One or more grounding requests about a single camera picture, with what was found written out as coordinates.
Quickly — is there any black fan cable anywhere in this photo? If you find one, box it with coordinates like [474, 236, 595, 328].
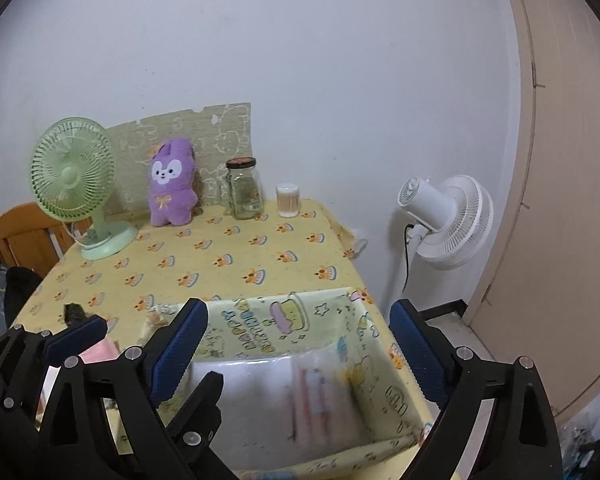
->
[402, 222, 413, 292]

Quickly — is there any black garment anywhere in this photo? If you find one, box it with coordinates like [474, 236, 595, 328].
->
[4, 266, 43, 333]

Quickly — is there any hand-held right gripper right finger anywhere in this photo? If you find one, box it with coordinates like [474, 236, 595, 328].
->
[389, 298, 566, 480]

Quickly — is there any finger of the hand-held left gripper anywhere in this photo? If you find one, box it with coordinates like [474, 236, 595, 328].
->
[0, 314, 108, 461]

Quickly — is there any beige door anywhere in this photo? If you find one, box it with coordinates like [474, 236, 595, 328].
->
[467, 0, 600, 416]

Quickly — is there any wooden chair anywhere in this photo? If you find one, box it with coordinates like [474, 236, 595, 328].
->
[0, 202, 93, 278]

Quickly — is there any glass jar with lid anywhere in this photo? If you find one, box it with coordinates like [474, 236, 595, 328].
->
[225, 157, 265, 220]

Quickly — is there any dark cloth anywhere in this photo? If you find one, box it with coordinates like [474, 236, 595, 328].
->
[62, 302, 90, 327]

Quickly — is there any clear packet with pink print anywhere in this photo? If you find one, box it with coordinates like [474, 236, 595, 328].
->
[290, 342, 366, 448]

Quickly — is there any yellow printed tablecloth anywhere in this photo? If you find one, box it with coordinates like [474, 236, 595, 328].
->
[10, 199, 396, 480]

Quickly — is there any white standing fan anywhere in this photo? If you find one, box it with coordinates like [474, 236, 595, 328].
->
[389, 175, 495, 311]

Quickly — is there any cotton swab container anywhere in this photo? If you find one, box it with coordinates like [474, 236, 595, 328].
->
[275, 183, 301, 218]

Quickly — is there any green printed mat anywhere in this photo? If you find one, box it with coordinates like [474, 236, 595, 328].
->
[105, 102, 253, 211]

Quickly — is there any yellow printed fabric storage box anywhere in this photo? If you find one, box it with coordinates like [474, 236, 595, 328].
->
[142, 287, 436, 480]

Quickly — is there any white plastic packet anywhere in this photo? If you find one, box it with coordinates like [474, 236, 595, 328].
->
[187, 352, 298, 461]

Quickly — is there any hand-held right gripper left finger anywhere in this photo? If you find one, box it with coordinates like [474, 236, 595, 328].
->
[39, 297, 241, 480]

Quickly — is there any green desk fan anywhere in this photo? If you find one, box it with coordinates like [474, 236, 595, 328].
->
[29, 117, 138, 261]

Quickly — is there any purple plush bunny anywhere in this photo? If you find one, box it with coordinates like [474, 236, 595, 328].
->
[147, 138, 198, 227]

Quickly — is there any pink cloth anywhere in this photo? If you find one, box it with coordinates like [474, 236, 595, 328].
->
[79, 337, 120, 367]

